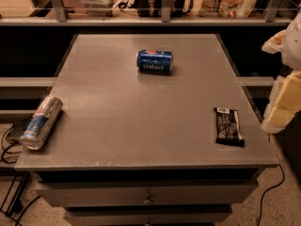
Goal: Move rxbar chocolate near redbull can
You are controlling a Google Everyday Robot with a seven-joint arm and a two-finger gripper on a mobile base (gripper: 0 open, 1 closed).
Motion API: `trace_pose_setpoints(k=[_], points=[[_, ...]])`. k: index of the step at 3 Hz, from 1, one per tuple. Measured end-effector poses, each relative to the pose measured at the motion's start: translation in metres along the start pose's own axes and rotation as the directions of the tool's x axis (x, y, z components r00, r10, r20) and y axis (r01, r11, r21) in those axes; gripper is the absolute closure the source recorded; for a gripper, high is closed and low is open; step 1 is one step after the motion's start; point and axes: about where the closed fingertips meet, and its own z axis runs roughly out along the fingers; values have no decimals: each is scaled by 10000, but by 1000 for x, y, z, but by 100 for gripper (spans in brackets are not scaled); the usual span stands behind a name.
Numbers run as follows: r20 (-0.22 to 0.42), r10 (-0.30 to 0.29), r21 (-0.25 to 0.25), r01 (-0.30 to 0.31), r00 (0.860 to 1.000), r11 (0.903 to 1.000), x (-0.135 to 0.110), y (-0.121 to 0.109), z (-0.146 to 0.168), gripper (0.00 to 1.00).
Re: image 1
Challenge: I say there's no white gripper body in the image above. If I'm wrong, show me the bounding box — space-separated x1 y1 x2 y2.
281 13 301 70

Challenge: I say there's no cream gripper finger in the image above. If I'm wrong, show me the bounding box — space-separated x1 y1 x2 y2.
261 72 301 134
261 30 286 54

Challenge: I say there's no black rxbar chocolate wrapper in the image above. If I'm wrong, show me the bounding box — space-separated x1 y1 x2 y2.
214 107 245 147

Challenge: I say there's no blue pepsi can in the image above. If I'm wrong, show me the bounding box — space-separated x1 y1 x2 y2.
136 50 173 73

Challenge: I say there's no silver red bull can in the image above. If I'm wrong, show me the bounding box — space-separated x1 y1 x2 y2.
20 95 63 150

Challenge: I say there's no printed snack bag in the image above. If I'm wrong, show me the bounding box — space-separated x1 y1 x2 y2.
198 0 257 18

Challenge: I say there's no grey drawer cabinet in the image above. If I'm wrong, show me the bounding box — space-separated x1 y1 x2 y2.
16 34 277 226

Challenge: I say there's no round metal drawer knob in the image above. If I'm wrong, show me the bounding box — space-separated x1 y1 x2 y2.
144 195 153 205

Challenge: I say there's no black cable right floor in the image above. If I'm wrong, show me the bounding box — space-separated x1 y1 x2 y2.
255 163 286 226

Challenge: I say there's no black cables left floor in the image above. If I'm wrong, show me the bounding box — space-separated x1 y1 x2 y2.
0 120 41 226

